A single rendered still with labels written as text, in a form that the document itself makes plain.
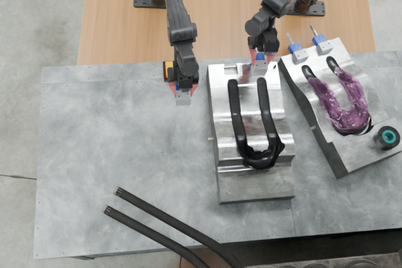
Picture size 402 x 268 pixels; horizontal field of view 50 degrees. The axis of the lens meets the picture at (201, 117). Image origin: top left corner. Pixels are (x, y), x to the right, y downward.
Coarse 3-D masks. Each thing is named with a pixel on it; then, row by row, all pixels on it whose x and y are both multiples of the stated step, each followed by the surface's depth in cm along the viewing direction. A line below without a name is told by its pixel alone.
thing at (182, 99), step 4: (176, 84) 148; (176, 88) 147; (176, 92) 145; (180, 92) 146; (184, 92) 146; (188, 92) 146; (176, 96) 145; (180, 96) 145; (184, 96) 145; (188, 96) 145; (176, 100) 145; (180, 100) 145; (184, 100) 146; (188, 100) 146; (176, 104) 148; (180, 104) 149; (184, 104) 149; (188, 104) 149
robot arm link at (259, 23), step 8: (264, 8) 139; (288, 8) 137; (256, 16) 135; (264, 16) 136; (272, 16) 138; (280, 16) 138; (248, 24) 137; (256, 24) 136; (264, 24) 138; (248, 32) 139; (256, 32) 137
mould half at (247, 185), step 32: (224, 96) 154; (256, 96) 155; (224, 128) 148; (256, 128) 148; (288, 128) 149; (224, 160) 142; (288, 160) 148; (224, 192) 145; (256, 192) 146; (288, 192) 146
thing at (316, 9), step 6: (294, 0) 180; (300, 0) 173; (294, 6) 179; (300, 6) 175; (306, 6) 174; (312, 6) 180; (318, 6) 180; (324, 6) 180; (288, 12) 178; (294, 12) 178; (300, 12) 177; (306, 12) 178; (312, 12) 179; (318, 12) 179; (324, 12) 179
